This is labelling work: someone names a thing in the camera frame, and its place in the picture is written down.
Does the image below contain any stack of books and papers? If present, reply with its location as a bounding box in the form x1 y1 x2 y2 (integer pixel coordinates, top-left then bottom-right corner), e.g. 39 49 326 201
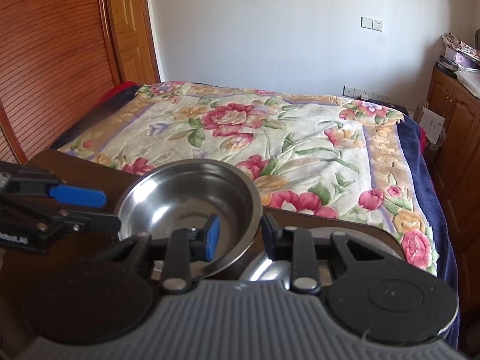
436 33 479 85

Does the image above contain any white paper bag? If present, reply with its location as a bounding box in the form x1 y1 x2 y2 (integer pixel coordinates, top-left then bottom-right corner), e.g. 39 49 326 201
418 107 445 144

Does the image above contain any steel bowl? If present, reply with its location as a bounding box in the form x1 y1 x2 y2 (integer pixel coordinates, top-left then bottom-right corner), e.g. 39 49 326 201
115 159 263 279
240 226 405 289

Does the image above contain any white wall switch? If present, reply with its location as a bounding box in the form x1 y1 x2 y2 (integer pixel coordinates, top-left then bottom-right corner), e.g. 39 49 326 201
360 16 383 32

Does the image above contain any wall socket strip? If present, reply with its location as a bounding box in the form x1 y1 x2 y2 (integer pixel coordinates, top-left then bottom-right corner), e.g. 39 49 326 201
343 86 390 102

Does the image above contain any wooden louvered wardrobe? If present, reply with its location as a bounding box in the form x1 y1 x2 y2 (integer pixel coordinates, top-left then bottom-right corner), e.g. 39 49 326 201
1 0 160 164

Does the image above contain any wooden side cabinet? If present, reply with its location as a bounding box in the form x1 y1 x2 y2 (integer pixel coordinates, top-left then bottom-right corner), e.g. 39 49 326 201
426 68 479 313

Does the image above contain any floral bed blanket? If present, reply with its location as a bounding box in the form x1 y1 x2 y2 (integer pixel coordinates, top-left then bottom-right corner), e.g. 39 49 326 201
50 80 461 347

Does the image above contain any red and navy bedding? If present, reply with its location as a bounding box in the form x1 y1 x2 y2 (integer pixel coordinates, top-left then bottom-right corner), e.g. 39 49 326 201
95 81 140 111

